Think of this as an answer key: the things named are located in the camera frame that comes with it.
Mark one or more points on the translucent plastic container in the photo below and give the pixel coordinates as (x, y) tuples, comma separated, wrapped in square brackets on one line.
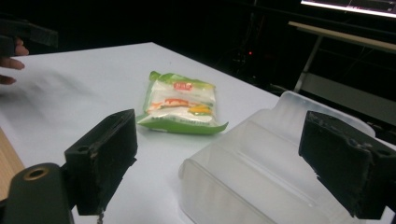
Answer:
[(249, 168)]

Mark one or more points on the metal-framed side table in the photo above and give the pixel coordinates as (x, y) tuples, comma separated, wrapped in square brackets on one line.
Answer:
[(342, 62)]

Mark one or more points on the green and white snack packet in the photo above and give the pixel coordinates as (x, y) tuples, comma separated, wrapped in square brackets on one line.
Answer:
[(180, 104)]

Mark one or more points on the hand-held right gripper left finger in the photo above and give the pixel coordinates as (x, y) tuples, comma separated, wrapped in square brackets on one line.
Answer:
[(102, 161)]

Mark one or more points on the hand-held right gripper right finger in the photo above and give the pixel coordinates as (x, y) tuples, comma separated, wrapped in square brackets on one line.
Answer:
[(342, 161)]

